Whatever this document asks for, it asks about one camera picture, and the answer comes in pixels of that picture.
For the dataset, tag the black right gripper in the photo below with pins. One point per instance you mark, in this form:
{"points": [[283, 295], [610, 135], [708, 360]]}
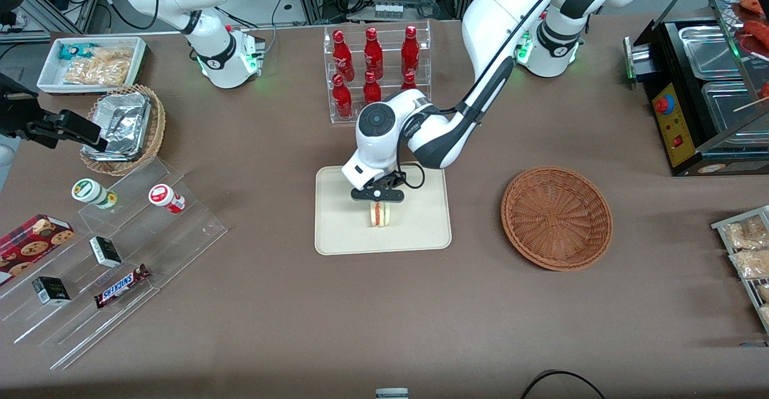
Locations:
{"points": [[19, 118]]}

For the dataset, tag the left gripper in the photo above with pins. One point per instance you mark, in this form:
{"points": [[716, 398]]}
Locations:
{"points": [[396, 180]]}

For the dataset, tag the triangular sandwich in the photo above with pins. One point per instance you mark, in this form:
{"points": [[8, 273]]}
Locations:
{"points": [[379, 217]]}

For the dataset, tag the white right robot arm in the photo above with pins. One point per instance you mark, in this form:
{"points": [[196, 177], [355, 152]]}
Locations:
{"points": [[210, 38]]}

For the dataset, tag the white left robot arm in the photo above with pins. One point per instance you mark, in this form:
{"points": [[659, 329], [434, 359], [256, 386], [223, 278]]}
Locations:
{"points": [[498, 20]]}

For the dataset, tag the cream plastic tray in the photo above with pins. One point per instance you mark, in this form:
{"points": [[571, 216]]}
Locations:
{"points": [[420, 225]]}

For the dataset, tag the light wicker basket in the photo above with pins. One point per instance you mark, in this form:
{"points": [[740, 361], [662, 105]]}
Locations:
{"points": [[156, 128]]}

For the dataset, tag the brown wicker basket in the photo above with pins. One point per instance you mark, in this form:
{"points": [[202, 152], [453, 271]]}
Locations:
{"points": [[556, 219]]}

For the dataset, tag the tray of packaged snacks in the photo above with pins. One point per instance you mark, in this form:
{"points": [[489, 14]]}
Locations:
{"points": [[748, 285]]}

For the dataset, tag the silver foil container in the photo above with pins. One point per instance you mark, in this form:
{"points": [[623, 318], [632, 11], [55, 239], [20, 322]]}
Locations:
{"points": [[123, 122]]}

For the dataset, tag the green lidded white cup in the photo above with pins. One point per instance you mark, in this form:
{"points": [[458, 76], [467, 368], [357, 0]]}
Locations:
{"points": [[91, 193]]}

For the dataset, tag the white rectangular snack bin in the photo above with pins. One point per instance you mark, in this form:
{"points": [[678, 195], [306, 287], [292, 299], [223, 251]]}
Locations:
{"points": [[51, 77]]}

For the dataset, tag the clear bag of crackers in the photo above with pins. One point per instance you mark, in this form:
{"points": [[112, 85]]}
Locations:
{"points": [[102, 68]]}

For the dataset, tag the teal snack packet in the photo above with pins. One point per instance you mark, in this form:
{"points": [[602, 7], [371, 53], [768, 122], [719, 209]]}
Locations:
{"points": [[75, 50]]}

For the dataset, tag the clear acrylic bottle rack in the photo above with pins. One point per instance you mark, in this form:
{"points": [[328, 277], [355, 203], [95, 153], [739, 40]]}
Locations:
{"points": [[336, 116]]}

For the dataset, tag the red lidded white cup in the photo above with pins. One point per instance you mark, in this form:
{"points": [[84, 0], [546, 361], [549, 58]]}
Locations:
{"points": [[165, 197]]}

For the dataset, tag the red cola bottle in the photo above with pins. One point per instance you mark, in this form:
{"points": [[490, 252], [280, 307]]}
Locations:
{"points": [[373, 53], [410, 50], [342, 100], [343, 56], [372, 89], [409, 80]]}

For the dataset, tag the small dark green box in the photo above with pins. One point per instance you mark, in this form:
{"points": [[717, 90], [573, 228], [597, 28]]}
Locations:
{"points": [[106, 252], [51, 291]]}

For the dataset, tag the red cookie box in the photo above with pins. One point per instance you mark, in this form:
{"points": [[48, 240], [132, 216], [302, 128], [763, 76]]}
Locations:
{"points": [[30, 246]]}

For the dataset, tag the clear acrylic stepped shelf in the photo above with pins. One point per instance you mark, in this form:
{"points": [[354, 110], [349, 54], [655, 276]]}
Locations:
{"points": [[174, 237]]}

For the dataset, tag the Snickers chocolate bar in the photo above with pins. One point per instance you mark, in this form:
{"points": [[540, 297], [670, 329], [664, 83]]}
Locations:
{"points": [[120, 286]]}

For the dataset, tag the grey cylindrical object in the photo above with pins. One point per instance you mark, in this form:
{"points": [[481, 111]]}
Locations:
{"points": [[392, 393]]}

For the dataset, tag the white power strip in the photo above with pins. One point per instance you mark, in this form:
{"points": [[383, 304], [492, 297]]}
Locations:
{"points": [[387, 10]]}

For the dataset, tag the black food warmer cabinet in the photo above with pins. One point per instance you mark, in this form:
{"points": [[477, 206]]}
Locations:
{"points": [[679, 128]]}

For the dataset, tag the clear bag of pastry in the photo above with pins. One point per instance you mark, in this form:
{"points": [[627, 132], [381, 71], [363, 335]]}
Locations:
{"points": [[751, 264], [745, 234]]}

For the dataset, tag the red skewered sausage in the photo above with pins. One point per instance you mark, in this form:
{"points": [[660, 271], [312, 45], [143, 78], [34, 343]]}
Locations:
{"points": [[758, 32]]}

